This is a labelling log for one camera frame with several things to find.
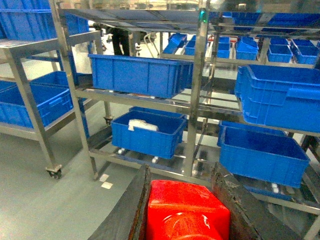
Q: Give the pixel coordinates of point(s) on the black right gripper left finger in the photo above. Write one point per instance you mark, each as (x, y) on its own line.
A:
(128, 218)

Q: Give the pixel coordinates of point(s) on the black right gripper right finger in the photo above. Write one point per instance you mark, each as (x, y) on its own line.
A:
(249, 218)

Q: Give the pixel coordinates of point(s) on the red toy block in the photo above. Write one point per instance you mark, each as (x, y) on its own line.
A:
(185, 211)

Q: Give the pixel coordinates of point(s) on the blue crate lower shelf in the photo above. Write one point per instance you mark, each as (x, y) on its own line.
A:
(162, 143)

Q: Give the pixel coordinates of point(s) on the blue crate shelf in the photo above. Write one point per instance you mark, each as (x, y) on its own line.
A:
(162, 78)
(162, 143)

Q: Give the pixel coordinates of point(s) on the blue crate middle shelf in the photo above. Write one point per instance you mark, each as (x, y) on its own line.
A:
(162, 78)

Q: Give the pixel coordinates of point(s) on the blue crate lower right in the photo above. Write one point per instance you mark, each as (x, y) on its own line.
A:
(262, 154)

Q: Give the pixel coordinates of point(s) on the white bag in crate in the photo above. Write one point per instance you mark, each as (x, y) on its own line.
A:
(142, 124)

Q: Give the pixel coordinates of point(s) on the large blue crate on rack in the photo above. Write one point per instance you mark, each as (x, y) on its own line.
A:
(282, 97)

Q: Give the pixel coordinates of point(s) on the blue crate on left cart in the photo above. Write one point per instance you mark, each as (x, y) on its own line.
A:
(52, 97)

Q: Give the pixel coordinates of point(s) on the steel cart on left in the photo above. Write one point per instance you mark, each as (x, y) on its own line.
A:
(15, 51)

